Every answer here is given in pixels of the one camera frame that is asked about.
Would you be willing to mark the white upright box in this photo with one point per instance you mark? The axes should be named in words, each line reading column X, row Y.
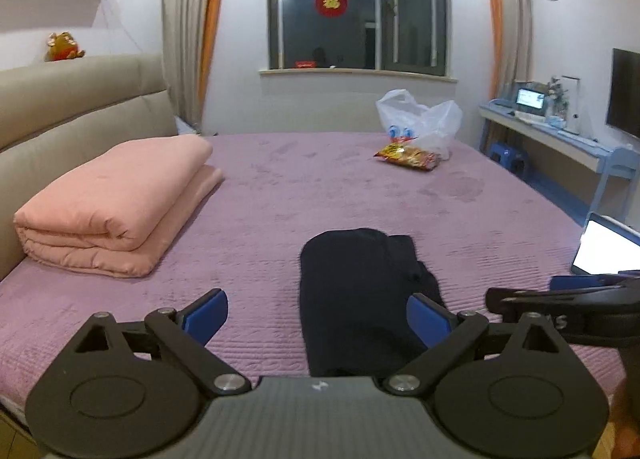
column 571, row 104

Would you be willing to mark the small flower bunch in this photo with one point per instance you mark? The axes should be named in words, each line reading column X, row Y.
column 555, row 91

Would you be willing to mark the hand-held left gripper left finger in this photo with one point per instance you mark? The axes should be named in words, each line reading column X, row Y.
column 207, row 311

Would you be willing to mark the beige padded headboard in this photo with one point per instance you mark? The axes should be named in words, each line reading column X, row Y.
column 65, row 109

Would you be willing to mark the bed with purple bedspread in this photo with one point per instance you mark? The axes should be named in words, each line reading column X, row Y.
column 280, row 199

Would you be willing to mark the folded pink quilt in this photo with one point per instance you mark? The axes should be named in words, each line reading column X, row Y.
column 115, row 204

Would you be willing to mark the small red box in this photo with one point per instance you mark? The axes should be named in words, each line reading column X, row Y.
column 305, row 64

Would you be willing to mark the small lit desk screen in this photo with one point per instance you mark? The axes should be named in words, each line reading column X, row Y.
column 531, row 99

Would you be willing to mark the dark navy garment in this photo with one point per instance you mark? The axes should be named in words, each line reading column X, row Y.
column 350, row 299

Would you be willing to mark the yellow red snack packet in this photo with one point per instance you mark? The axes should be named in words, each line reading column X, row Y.
column 407, row 156

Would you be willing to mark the open laptop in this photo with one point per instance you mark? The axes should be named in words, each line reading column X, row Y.
column 605, row 246

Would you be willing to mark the white plastic bag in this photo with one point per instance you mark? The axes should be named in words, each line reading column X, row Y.
column 425, row 119

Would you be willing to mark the round red window sticker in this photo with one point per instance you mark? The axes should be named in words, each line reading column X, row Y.
column 330, row 3

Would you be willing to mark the black wall television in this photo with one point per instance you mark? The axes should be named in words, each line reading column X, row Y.
column 625, row 94

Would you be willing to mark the light blue desk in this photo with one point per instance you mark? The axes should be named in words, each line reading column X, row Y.
column 550, row 136

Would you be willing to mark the grey and orange curtain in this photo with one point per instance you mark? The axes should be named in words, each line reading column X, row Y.
column 505, row 19
column 190, row 29

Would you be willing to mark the white window sill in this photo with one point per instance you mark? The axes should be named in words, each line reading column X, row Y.
column 357, row 75

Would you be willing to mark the blue plastic stool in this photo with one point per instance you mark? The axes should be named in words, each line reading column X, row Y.
column 507, row 154

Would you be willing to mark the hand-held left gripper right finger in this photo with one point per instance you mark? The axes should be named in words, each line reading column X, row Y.
column 425, row 319

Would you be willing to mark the orange plush toy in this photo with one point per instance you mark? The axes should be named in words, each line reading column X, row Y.
column 64, row 46

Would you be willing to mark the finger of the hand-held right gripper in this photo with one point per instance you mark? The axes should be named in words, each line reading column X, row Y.
column 530, row 300
column 585, row 282

